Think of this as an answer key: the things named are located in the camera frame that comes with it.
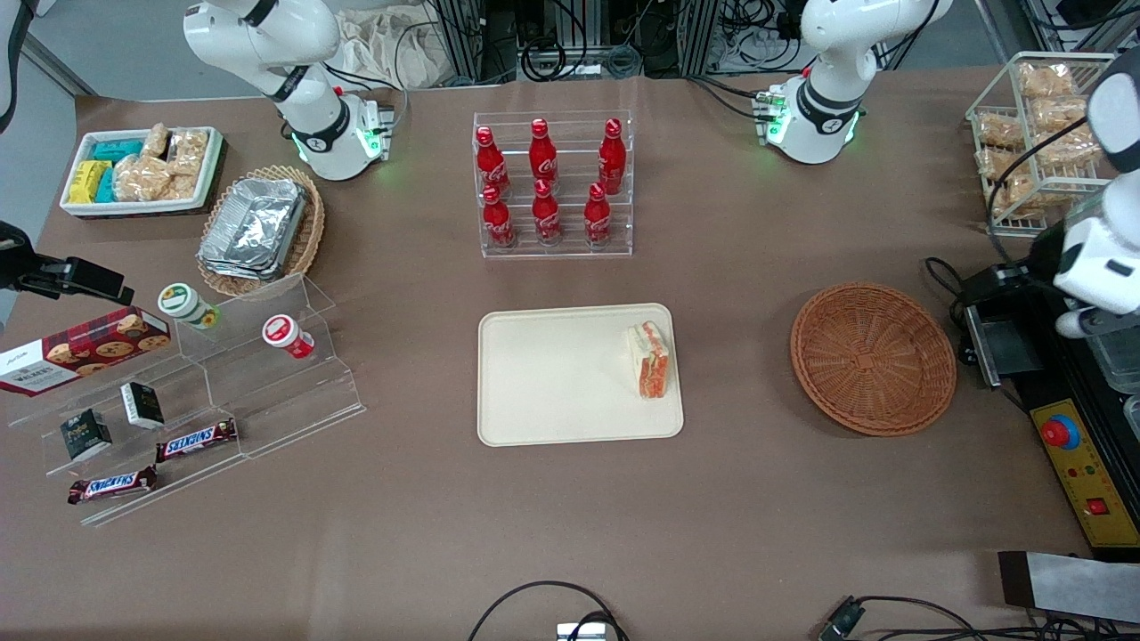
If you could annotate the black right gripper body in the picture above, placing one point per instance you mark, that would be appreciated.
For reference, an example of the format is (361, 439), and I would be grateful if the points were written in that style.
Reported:
(18, 267)

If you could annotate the triangle sandwich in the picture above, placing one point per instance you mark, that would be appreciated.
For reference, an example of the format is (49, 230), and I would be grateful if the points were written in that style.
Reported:
(650, 361)

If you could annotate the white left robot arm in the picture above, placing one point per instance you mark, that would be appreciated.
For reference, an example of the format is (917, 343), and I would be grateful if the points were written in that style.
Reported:
(833, 98)

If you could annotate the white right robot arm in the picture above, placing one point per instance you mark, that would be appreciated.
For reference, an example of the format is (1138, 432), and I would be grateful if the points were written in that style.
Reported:
(312, 107)

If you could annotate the oval tan wicker basket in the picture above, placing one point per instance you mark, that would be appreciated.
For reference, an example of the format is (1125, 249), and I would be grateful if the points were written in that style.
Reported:
(307, 236)

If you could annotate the cream plastic tray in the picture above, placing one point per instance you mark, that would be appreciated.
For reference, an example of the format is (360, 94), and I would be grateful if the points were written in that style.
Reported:
(561, 374)

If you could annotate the round brown wicker basket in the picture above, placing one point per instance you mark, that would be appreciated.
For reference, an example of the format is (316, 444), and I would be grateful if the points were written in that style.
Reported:
(873, 356)

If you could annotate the white rectangular snack bin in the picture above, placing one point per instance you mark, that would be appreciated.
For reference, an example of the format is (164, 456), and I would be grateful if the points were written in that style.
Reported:
(76, 206)

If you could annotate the red cookie box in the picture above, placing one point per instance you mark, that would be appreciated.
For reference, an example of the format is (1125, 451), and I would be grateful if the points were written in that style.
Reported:
(80, 352)

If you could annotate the teal snack packet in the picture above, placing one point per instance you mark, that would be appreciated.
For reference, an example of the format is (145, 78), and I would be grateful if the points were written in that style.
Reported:
(106, 185)
(118, 150)

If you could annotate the yellow snack packet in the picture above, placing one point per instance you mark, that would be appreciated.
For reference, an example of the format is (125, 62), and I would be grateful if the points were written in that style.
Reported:
(87, 181)

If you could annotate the green lid yoghurt cup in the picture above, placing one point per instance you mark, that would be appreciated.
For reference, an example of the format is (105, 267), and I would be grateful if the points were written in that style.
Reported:
(185, 304)

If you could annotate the clear bag puffed rice snack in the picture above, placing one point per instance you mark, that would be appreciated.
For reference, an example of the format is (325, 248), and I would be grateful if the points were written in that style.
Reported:
(189, 151)
(141, 178)
(156, 141)
(183, 187)

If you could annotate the small black box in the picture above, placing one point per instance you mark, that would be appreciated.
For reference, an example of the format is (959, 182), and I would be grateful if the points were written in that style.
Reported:
(142, 406)
(86, 435)

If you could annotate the stack of foil trays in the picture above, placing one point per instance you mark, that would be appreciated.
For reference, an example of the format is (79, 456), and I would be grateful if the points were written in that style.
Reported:
(254, 227)

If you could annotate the Snickers bar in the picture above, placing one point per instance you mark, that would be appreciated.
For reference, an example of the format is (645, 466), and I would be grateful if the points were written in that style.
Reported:
(196, 440)
(111, 485)

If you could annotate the red lid yoghurt cup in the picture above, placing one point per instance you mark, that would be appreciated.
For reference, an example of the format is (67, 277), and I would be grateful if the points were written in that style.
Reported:
(285, 336)

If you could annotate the clear acrylic stepped stand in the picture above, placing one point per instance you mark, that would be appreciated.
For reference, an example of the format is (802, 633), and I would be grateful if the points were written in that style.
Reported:
(267, 401)

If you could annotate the beige crumpled cloth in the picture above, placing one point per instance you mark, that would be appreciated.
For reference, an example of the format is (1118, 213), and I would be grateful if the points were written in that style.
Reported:
(392, 49)

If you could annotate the red cola bottle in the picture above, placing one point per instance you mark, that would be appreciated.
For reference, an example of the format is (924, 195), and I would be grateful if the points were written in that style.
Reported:
(598, 221)
(543, 156)
(499, 223)
(612, 160)
(492, 165)
(547, 218)

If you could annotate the clear acrylic bottle rack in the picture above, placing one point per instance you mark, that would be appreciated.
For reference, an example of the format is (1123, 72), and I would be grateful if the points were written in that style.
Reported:
(552, 252)

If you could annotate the silver metal connector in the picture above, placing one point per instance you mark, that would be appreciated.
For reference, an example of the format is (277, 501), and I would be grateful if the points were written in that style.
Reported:
(583, 632)

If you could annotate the yellow emergency stop box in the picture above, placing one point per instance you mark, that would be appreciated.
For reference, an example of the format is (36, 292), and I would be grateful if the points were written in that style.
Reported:
(1091, 481)

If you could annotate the grey black flat strip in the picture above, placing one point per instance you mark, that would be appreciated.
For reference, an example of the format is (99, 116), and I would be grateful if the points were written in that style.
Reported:
(1069, 583)

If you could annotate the clear plastic food container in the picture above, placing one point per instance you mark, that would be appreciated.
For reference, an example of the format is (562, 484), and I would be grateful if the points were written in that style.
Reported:
(1120, 356)

